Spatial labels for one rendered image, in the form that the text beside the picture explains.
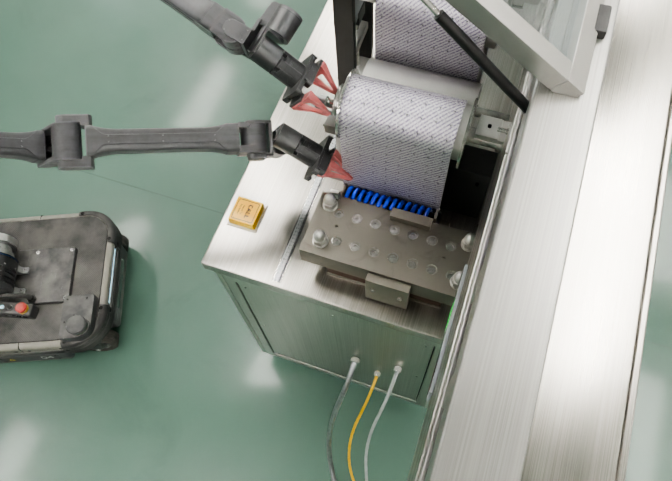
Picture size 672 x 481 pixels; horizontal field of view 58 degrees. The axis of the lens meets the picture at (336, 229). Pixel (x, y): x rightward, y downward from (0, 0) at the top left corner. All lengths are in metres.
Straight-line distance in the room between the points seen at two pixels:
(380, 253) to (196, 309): 1.27
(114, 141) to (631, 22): 1.01
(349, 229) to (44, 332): 1.36
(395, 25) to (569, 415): 0.85
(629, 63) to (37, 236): 2.11
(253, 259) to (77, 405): 1.22
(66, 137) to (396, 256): 0.73
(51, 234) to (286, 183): 1.21
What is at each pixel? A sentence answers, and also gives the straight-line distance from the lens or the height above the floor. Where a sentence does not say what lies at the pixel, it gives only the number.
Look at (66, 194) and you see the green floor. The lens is 2.95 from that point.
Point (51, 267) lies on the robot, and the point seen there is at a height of 0.26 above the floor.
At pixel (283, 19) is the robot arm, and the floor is 1.39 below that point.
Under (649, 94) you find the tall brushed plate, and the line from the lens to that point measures 1.17.
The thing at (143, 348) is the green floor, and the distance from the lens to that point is 2.52.
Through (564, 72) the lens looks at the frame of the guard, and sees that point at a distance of 0.82.
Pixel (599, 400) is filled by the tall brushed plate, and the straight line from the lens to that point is 0.91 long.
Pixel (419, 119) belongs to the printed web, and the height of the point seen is 1.30.
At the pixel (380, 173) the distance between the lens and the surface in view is 1.37.
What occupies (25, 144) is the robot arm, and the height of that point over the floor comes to 1.29.
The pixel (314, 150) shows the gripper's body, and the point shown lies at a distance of 1.38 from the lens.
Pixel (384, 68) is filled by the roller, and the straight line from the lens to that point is 1.39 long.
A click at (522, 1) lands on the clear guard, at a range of 0.84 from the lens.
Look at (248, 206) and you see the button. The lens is 1.58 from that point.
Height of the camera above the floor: 2.28
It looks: 63 degrees down
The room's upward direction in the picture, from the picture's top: 6 degrees counter-clockwise
